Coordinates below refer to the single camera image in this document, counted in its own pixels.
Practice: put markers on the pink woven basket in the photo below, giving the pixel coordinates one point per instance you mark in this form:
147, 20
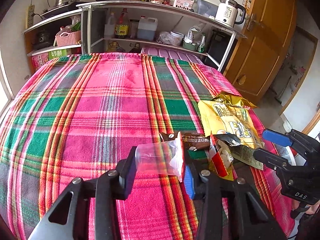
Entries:
68, 38

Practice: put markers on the clear cup red lid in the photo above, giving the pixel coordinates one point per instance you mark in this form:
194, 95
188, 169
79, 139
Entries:
165, 157

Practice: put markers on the white trash bin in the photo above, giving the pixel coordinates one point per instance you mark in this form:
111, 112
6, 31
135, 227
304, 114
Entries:
285, 152

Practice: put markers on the small red yellow wrapper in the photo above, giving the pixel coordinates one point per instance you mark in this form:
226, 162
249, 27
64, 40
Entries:
220, 154

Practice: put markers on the brown chocolate wrapper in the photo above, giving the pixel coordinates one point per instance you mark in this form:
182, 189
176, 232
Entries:
191, 140

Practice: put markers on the person's right hand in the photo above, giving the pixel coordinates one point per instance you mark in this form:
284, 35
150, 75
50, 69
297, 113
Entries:
311, 210

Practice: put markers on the clear plastic container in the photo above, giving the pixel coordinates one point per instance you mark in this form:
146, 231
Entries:
205, 8

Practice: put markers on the pink utensil holder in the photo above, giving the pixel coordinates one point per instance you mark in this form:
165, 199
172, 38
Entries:
183, 4

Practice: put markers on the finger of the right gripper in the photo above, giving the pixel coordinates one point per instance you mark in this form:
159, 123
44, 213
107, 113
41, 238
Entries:
277, 138
271, 160

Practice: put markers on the plaid pink tablecloth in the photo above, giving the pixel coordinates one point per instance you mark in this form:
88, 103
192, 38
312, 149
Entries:
78, 115

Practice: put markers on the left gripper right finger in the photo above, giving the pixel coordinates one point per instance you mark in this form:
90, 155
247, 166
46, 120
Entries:
191, 179

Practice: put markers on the black induction cooker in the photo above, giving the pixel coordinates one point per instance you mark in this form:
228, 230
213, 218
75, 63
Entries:
50, 12

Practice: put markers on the yellow gold snack bag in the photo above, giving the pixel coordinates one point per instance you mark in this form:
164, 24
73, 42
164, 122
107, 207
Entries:
228, 113

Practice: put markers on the white oil jug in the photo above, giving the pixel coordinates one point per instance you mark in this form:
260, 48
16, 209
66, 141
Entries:
147, 28

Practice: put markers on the wooden door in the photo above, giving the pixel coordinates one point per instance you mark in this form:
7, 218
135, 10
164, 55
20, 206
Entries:
258, 56

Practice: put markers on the soy sauce bottle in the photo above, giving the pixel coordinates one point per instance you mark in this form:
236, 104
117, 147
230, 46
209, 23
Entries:
122, 25

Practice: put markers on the white kitchen shelf unit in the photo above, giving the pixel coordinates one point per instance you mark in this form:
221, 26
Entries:
92, 25

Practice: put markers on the white electric kettle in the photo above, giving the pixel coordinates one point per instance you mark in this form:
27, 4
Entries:
227, 13

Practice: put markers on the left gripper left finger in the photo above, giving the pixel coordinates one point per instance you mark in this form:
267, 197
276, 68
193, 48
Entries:
127, 172

